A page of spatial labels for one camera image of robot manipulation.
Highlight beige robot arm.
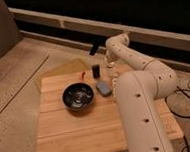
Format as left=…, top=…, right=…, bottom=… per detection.
left=106, top=34, right=177, bottom=152

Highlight black ceramic bowl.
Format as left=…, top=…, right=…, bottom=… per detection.
left=62, top=83, right=94, bottom=111

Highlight yellow flat board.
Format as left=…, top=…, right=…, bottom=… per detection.
left=36, top=59, right=89, bottom=93

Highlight wooden table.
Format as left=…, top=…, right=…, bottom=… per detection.
left=26, top=58, right=185, bottom=152

